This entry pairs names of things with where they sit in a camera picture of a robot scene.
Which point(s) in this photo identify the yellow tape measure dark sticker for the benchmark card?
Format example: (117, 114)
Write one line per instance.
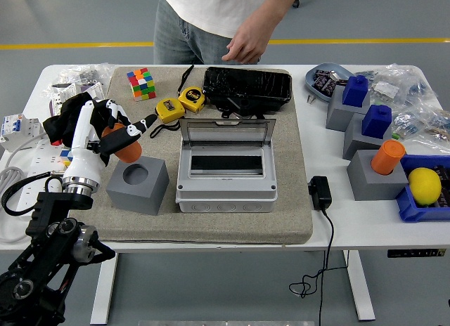
(168, 110)

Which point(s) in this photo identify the grey-brown mat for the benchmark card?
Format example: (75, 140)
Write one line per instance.
(211, 227)

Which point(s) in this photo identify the colourful puzzle cube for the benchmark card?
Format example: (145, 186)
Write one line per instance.
(141, 84)
(65, 155)

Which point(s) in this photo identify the grey electrical box clear lid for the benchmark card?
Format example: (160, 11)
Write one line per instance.
(225, 192)

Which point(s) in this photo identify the white table leg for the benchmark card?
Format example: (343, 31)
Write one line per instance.
(360, 287)
(103, 287)

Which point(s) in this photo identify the blue plastic bin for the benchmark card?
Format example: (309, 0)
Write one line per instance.
(408, 208)

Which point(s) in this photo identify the person's left forearm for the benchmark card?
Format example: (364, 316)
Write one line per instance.
(281, 10)

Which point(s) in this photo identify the small dark printed packet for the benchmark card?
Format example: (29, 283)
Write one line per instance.
(321, 73)

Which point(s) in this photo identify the yellow tape measure 5m print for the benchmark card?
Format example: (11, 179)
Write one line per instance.
(191, 99)

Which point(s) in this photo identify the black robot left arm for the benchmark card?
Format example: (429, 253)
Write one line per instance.
(45, 213)

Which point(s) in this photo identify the blue block battery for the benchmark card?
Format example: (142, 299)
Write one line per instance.
(355, 92)
(376, 124)

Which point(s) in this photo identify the small green part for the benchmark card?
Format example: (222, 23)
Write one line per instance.
(395, 136)

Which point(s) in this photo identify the dark packets pile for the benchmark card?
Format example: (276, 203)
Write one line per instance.
(444, 175)

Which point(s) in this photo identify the white circuit breaker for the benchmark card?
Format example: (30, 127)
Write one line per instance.
(17, 129)

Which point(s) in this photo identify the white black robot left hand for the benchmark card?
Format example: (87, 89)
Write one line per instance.
(82, 154)

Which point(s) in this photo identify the person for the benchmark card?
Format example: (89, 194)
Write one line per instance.
(211, 6)

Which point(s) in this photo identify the black table control panel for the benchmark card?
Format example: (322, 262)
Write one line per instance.
(416, 253)

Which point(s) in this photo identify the black cloth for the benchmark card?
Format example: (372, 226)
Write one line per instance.
(58, 125)

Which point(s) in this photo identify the silver brown metal piece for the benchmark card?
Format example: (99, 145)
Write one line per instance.
(338, 77)

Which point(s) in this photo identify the clear bag blue parts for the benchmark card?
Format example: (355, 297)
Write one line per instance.
(404, 83)

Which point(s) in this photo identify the grey block with round hole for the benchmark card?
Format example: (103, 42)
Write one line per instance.
(147, 196)

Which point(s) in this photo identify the black plastic tray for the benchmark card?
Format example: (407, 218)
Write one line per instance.
(246, 83)

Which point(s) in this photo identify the black plastic bracket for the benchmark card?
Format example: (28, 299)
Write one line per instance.
(242, 103)

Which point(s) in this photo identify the black power adapter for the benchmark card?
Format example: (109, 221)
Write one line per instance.
(320, 192)

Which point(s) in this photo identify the blue-grey dish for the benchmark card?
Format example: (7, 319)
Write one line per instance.
(346, 71)

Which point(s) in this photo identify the large dark printed packet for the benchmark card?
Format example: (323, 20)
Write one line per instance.
(324, 84)

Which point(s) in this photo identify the white purple printed card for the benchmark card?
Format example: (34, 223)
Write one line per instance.
(95, 90)

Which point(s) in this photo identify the orange cylinder battery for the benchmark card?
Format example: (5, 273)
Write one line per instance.
(131, 154)
(386, 159)

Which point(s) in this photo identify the yellow lemon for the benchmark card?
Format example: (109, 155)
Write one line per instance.
(424, 185)

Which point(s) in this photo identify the clear bag mixed parts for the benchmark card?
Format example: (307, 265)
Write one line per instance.
(425, 124)

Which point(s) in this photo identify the clear bag of screws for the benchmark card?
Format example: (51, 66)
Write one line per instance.
(86, 73)

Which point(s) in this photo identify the clear bag white parts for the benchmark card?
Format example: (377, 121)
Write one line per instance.
(61, 94)

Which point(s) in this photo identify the person's left hand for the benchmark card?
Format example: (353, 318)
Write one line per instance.
(249, 43)

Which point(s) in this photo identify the grey block holder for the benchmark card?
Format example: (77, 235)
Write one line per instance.
(372, 187)
(358, 143)
(337, 115)

